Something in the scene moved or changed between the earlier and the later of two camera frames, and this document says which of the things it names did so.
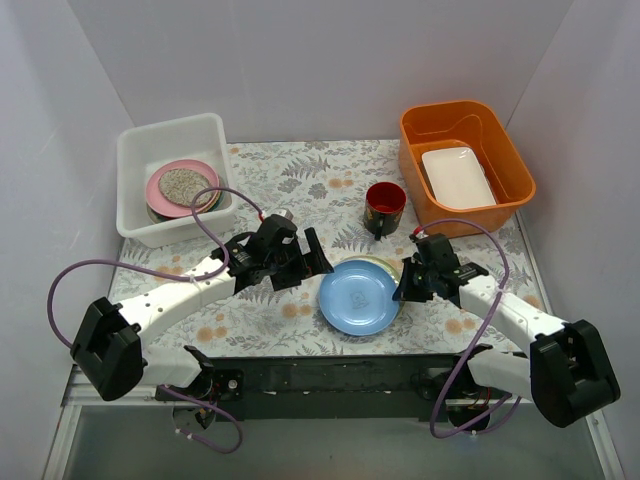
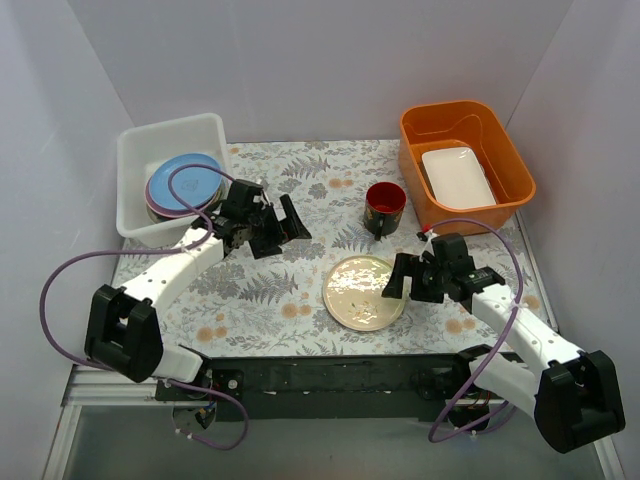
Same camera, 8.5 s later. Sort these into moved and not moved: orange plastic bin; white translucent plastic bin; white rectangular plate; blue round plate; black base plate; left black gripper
Moved: blue round plate; left black gripper
Not moved: white translucent plastic bin; orange plastic bin; black base plate; white rectangular plate
